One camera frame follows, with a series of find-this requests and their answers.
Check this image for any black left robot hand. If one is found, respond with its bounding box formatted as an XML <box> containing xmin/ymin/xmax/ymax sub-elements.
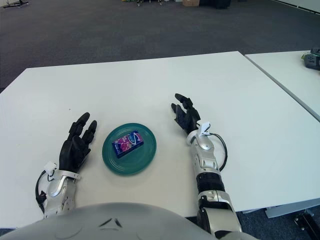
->
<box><xmin>58</xmin><ymin>112</ymin><xmax>98</xmax><ymax>173</ymax></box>

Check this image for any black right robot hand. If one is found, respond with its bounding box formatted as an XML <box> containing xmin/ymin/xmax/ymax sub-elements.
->
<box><xmin>170</xmin><ymin>93</ymin><xmax>202</xmax><ymax>137</ymax></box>

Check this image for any purple blue gum box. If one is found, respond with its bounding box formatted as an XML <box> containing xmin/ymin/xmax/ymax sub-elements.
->
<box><xmin>111</xmin><ymin>131</ymin><xmax>146</xmax><ymax>159</ymax></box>

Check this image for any green round plate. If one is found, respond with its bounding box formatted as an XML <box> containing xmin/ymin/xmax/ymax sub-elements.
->
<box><xmin>101</xmin><ymin>122</ymin><xmax>158</xmax><ymax>176</ymax></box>

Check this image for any grey robot torso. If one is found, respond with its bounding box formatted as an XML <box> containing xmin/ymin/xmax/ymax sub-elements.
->
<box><xmin>0</xmin><ymin>202</ymin><xmax>216</xmax><ymax>240</ymax></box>

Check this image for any black cabinet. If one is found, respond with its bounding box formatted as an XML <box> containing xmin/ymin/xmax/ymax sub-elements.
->
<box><xmin>198</xmin><ymin>0</ymin><xmax>231</xmax><ymax>8</ymax></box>

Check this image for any wheeled cart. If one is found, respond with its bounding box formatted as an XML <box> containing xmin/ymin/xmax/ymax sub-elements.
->
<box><xmin>133</xmin><ymin>0</ymin><xmax>175</xmax><ymax>6</ymax></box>

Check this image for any grey table foot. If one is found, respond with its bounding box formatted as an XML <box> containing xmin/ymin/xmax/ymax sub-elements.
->
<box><xmin>264</xmin><ymin>203</ymin><xmax>320</xmax><ymax>218</ymax></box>

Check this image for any grey green device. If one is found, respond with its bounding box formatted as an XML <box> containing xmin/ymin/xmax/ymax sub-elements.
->
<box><xmin>299</xmin><ymin>46</ymin><xmax>320</xmax><ymax>70</ymax></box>

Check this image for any black floor stand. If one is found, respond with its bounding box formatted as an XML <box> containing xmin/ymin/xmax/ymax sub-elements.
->
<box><xmin>3</xmin><ymin>0</ymin><xmax>30</xmax><ymax>8</ymax></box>

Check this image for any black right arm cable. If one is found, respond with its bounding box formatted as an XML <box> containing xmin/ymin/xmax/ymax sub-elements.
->
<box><xmin>208</xmin><ymin>132</ymin><xmax>228</xmax><ymax>173</ymax></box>

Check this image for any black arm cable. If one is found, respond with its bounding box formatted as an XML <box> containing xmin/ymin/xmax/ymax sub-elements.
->
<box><xmin>208</xmin><ymin>132</ymin><xmax>228</xmax><ymax>173</ymax></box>
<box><xmin>35</xmin><ymin>169</ymin><xmax>51</xmax><ymax>210</ymax></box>

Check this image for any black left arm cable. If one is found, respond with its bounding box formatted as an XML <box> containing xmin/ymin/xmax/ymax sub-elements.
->
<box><xmin>35</xmin><ymin>169</ymin><xmax>51</xmax><ymax>210</ymax></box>

